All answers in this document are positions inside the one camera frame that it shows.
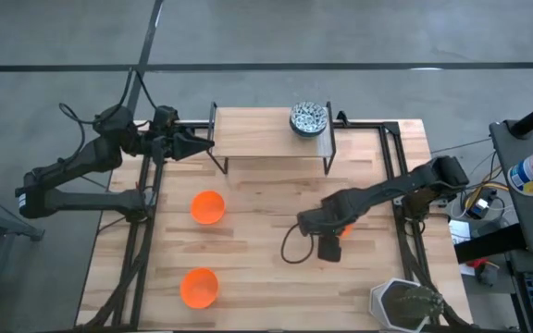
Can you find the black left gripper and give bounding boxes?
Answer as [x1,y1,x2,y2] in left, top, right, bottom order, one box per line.
[148,129,216,167]

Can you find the wooden shelf black metal legs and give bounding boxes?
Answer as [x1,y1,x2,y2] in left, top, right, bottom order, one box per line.
[205,101,338,177]

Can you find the cactus in white pot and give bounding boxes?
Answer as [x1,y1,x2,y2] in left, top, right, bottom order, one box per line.
[368,277,446,333]

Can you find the white paper sheet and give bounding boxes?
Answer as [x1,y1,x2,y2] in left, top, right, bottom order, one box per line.
[448,219,472,245]

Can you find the red tool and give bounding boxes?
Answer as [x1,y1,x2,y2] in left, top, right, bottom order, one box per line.
[465,256,490,272]

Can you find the small blue white adapter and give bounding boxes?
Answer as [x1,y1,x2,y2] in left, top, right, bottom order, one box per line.
[472,196,497,220]

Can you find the black bar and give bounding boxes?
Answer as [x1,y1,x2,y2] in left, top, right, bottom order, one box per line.
[453,224,527,265]

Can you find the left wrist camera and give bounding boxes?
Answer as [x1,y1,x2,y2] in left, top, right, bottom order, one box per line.
[151,105,179,133]

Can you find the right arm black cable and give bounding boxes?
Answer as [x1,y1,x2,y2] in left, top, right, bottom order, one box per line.
[280,223,317,265]

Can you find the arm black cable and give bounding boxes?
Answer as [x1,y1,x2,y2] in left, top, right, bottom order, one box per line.
[57,68,159,129]
[280,223,317,265]

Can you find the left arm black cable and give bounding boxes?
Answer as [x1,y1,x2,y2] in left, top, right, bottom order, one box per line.
[57,68,159,129]

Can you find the black aluminium table frame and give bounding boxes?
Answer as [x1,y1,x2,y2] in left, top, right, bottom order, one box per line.
[74,110,476,333]

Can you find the grey cable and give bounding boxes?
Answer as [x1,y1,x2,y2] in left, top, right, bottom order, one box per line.
[430,136,493,154]

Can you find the yellow cable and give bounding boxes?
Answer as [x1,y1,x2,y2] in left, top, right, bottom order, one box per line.
[463,181,511,210]

